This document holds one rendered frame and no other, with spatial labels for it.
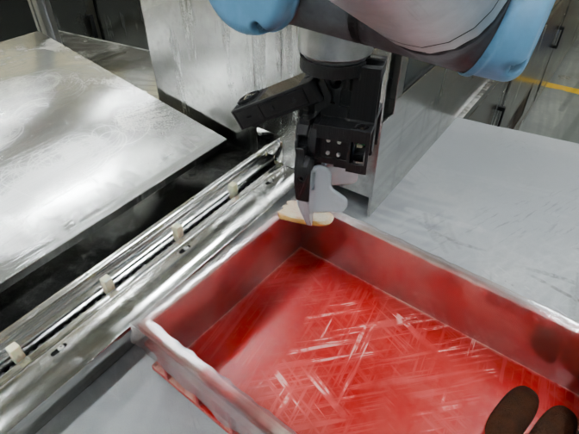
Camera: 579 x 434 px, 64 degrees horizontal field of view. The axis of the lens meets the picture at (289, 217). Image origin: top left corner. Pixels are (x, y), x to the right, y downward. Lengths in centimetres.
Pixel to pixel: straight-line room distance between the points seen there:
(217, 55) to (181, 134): 17
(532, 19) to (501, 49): 2
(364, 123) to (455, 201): 47
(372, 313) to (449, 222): 27
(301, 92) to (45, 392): 45
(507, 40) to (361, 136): 22
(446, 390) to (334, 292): 20
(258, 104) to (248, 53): 34
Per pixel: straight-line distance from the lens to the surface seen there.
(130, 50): 166
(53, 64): 120
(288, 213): 60
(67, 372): 64
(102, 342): 65
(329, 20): 33
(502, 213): 94
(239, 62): 87
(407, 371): 65
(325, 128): 49
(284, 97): 50
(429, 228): 85
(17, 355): 69
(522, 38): 29
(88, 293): 73
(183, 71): 99
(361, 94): 48
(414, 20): 20
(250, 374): 63
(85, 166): 89
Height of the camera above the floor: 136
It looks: 40 degrees down
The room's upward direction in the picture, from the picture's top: straight up
